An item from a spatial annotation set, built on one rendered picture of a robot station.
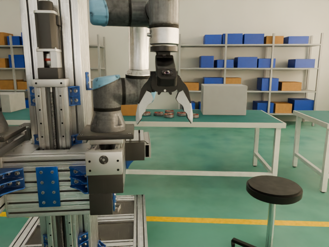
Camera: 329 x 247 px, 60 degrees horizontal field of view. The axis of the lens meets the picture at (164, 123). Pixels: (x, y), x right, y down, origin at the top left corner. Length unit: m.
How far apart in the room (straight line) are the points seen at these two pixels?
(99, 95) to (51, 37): 0.32
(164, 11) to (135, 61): 0.49
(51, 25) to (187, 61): 5.84
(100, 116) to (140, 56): 0.29
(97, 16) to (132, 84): 0.45
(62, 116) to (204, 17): 6.05
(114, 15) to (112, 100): 0.46
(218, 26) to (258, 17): 0.94
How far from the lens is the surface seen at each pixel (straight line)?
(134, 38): 1.19
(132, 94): 1.19
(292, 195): 1.90
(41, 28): 1.34
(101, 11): 0.81
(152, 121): 2.93
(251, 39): 6.65
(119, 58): 7.17
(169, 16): 0.73
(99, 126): 1.19
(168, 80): 0.64
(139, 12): 0.82
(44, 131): 1.37
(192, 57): 7.02
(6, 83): 7.67
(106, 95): 1.18
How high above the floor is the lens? 1.30
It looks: 11 degrees down
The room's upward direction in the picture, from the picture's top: straight up
